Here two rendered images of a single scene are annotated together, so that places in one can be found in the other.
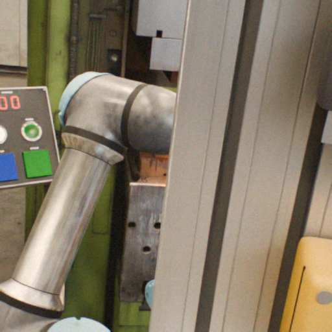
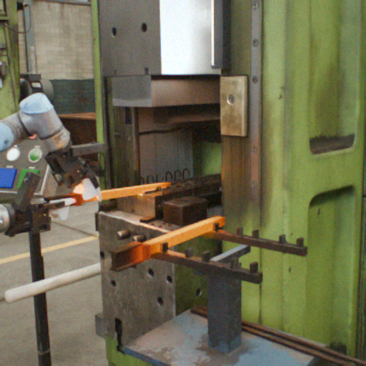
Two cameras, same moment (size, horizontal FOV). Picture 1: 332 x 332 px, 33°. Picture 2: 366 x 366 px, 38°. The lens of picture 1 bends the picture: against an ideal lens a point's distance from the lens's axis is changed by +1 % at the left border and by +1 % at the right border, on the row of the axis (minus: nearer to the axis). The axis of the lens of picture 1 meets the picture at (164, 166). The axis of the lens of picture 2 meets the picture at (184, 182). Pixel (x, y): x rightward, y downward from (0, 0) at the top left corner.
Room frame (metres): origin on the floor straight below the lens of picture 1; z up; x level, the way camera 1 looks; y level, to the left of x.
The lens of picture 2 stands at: (0.89, -1.52, 1.34)
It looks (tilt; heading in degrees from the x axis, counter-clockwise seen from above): 11 degrees down; 57
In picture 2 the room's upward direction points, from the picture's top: 1 degrees counter-clockwise
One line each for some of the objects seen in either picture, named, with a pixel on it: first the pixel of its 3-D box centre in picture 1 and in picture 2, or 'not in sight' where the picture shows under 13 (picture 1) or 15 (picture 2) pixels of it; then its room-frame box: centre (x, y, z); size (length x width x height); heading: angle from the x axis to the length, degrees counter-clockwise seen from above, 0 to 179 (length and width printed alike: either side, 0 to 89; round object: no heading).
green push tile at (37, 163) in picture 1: (37, 163); (28, 179); (1.45, 0.36, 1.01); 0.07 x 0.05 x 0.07; 126
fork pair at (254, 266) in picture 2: not in sight; (269, 251); (1.66, -0.69, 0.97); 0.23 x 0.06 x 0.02; 18
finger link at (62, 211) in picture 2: not in sight; (63, 209); (1.40, -0.11, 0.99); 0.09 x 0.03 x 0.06; 8
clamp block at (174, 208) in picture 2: not in sight; (186, 210); (1.77, -0.18, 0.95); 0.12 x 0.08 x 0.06; 11
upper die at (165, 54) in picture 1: (172, 44); (179, 89); (1.89, 0.02, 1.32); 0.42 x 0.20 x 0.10; 11
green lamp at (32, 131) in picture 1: (31, 131); (35, 155); (1.49, 0.39, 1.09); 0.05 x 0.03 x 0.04; 101
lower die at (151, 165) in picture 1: (161, 144); (181, 192); (1.89, 0.02, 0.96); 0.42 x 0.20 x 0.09; 11
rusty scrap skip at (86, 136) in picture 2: not in sight; (114, 140); (4.74, 6.50, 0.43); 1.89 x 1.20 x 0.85; 100
